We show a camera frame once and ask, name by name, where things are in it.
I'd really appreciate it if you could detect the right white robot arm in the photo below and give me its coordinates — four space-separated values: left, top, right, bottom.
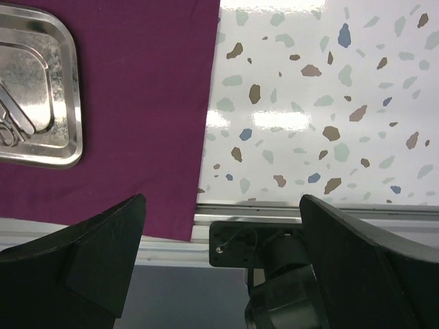
1 195 438 328

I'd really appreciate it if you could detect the purple cloth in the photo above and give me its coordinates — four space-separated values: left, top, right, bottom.
1 1 220 241

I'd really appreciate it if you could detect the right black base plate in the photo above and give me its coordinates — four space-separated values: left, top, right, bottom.
209 221 311 277

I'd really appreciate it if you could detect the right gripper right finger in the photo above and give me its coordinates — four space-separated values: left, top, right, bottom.
300 195 438 328

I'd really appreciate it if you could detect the aluminium rail frame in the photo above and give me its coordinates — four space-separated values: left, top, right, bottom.
1 204 438 267

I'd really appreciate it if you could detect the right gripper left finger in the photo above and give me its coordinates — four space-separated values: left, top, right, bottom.
1 194 146 328

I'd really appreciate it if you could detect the steel instrument tray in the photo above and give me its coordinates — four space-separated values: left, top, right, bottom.
1 3 83 169

